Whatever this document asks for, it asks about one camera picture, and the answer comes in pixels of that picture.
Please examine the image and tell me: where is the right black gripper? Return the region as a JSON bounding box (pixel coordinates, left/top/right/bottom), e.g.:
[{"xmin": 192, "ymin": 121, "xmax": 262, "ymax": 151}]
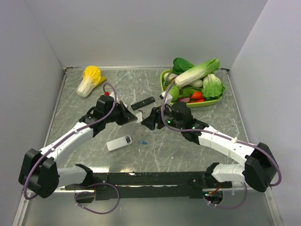
[{"xmin": 141, "ymin": 103, "xmax": 184, "ymax": 130}]

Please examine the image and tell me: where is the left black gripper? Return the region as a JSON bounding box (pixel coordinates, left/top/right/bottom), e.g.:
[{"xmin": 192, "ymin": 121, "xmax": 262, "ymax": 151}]
[{"xmin": 104, "ymin": 100, "xmax": 137, "ymax": 126}]

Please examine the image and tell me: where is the white grey-faced remote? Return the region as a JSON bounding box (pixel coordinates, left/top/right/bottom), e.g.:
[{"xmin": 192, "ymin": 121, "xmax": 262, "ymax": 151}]
[{"xmin": 106, "ymin": 135, "xmax": 133, "ymax": 152}]

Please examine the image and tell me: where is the white battery cover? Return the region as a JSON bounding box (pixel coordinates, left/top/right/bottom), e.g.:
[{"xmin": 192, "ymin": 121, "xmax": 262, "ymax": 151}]
[{"xmin": 135, "ymin": 112, "xmax": 143, "ymax": 123}]

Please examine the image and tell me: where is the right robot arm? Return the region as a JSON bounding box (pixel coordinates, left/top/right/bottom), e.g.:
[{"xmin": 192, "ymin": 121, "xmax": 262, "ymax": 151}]
[{"xmin": 141, "ymin": 102, "xmax": 279, "ymax": 192}]

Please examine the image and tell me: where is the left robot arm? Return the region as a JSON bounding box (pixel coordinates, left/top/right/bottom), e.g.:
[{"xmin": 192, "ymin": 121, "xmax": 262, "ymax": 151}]
[{"xmin": 18, "ymin": 95, "xmax": 137, "ymax": 198}]

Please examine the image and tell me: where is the black slim remote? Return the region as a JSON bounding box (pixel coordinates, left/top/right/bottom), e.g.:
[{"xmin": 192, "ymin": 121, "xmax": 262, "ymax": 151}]
[{"xmin": 131, "ymin": 97, "xmax": 155, "ymax": 111}]

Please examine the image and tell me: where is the round green cabbage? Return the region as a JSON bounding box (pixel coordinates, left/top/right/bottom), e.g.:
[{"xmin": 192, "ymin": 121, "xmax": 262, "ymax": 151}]
[{"xmin": 168, "ymin": 85, "xmax": 181, "ymax": 102}]

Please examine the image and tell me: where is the purple onion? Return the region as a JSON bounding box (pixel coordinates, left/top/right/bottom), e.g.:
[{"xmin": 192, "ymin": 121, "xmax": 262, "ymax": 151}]
[{"xmin": 177, "ymin": 97, "xmax": 190, "ymax": 103}]

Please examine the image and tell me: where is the brown mushroom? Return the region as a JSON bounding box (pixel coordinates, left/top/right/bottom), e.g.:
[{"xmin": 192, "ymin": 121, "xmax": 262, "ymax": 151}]
[{"xmin": 170, "ymin": 77, "xmax": 176, "ymax": 84}]

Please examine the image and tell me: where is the white garlic bulb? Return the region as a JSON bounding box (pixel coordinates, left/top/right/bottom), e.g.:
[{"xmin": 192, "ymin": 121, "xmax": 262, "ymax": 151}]
[{"xmin": 163, "ymin": 73, "xmax": 178, "ymax": 82}]

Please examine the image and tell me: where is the orange carrot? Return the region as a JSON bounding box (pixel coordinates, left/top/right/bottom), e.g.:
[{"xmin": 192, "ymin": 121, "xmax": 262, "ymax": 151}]
[{"xmin": 190, "ymin": 91, "xmax": 203, "ymax": 100}]

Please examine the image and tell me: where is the yellow napa cabbage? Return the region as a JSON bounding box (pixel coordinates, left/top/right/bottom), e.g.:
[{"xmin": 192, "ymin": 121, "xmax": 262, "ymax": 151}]
[{"xmin": 77, "ymin": 65, "xmax": 106, "ymax": 98}]

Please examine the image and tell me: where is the white radish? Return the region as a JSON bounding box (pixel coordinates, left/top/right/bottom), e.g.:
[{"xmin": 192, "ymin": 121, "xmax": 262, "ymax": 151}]
[{"xmin": 189, "ymin": 80, "xmax": 203, "ymax": 88}]

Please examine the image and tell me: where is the dark green spinach leaf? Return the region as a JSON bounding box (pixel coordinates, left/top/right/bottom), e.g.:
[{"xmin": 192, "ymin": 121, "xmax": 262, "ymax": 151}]
[{"xmin": 172, "ymin": 57, "xmax": 195, "ymax": 75}]

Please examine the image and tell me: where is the green bok choy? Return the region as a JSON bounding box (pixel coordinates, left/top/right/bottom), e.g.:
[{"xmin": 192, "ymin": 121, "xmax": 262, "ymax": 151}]
[{"xmin": 202, "ymin": 73, "xmax": 225, "ymax": 101}]

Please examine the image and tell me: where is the long green napa cabbage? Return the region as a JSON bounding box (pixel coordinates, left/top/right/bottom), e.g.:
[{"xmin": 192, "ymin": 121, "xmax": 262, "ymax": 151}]
[{"xmin": 175, "ymin": 57, "xmax": 220, "ymax": 88}]

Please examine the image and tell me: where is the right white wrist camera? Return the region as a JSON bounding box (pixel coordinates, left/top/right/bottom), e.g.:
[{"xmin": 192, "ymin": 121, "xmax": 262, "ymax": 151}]
[{"xmin": 160, "ymin": 91, "xmax": 173, "ymax": 105}]

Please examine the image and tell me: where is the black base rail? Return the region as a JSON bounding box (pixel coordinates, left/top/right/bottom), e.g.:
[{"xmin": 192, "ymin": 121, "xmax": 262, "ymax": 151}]
[{"xmin": 65, "ymin": 171, "xmax": 232, "ymax": 201}]

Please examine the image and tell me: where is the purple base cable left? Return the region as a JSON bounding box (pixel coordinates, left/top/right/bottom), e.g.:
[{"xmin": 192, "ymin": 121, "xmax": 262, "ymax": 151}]
[{"xmin": 74, "ymin": 183, "xmax": 120, "ymax": 215}]

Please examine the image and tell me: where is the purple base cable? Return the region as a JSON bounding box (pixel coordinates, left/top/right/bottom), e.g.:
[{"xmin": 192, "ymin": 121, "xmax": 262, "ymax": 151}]
[
  {"xmin": 74, "ymin": 183, "xmax": 120, "ymax": 215},
  {"xmin": 203, "ymin": 182, "xmax": 247, "ymax": 209}
]

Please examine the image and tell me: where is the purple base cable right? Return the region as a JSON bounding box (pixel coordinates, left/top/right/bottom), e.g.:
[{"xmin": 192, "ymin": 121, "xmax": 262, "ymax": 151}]
[{"xmin": 203, "ymin": 182, "xmax": 247, "ymax": 209}]

